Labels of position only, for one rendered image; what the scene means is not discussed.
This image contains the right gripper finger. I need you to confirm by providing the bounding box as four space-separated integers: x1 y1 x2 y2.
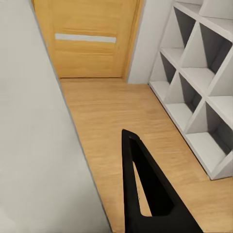
121 129 203 233

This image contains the camera tripod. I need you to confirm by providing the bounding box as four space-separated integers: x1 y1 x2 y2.
0 0 113 233

